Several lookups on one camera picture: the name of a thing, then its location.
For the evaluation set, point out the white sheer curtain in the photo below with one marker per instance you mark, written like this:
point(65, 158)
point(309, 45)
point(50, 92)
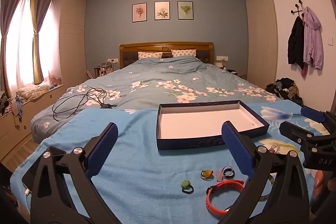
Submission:
point(22, 43)

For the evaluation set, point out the wooden headboard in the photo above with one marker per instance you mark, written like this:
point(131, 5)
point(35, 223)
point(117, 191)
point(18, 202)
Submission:
point(147, 47)

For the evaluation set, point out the white flower picture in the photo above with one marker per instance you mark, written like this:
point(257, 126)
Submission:
point(162, 11)

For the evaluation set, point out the beige wardrobe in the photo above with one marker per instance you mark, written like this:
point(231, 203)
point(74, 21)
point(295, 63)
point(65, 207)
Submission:
point(261, 35)
point(71, 37)

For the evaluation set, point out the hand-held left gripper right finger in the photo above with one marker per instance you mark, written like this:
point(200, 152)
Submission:
point(236, 145)

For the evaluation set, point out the white wall socket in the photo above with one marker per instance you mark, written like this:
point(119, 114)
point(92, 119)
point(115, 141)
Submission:
point(222, 58)
point(112, 60)

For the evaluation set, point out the purple jacket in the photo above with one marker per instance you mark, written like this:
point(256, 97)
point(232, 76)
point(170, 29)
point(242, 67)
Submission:
point(312, 37)

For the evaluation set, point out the pale folded clothes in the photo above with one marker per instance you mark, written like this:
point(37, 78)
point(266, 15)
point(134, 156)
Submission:
point(31, 92)

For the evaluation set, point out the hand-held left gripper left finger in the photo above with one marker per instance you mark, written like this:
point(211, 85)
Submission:
point(102, 150)

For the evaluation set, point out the olive grey curtain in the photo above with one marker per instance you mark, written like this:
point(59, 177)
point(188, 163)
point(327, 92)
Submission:
point(36, 29)

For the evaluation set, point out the pile of dark clothes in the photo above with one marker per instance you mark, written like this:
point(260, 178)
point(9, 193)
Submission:
point(284, 90)

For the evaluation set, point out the bedside clutter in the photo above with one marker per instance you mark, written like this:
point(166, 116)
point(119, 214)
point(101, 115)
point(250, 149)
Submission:
point(103, 69)

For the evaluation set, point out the blue floral duvet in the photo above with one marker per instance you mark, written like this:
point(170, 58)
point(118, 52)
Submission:
point(157, 77)

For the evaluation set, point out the patterned pillow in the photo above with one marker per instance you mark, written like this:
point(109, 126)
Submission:
point(183, 53)
point(149, 55)

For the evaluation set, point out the green leaf picture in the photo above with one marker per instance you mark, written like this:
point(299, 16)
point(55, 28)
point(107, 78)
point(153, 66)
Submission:
point(185, 10)

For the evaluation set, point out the pink flower picture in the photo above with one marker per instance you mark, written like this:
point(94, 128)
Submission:
point(139, 12)

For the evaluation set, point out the light blue printed blanket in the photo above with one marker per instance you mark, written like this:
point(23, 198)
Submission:
point(147, 182)

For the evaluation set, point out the window seat cabinet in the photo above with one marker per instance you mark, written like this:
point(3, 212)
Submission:
point(42, 103)

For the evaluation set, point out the dark blue shallow box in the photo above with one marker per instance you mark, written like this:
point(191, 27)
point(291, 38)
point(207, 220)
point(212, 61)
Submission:
point(204, 124)

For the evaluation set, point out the black jacket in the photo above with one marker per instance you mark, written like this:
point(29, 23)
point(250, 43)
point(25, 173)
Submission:
point(295, 43)

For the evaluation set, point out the dark bedside table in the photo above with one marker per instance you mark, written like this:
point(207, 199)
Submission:
point(236, 73)

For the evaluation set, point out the metal bangle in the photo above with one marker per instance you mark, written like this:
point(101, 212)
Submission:
point(264, 197)

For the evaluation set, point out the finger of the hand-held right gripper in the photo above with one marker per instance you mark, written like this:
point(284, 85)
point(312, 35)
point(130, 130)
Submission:
point(294, 130)
point(312, 113)

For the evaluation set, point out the small pink fan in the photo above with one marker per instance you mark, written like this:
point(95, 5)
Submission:
point(53, 80)

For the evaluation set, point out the black coat rack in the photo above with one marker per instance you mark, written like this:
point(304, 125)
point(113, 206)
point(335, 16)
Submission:
point(298, 7)

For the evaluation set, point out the orange wristband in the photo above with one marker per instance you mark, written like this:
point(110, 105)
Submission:
point(225, 183)

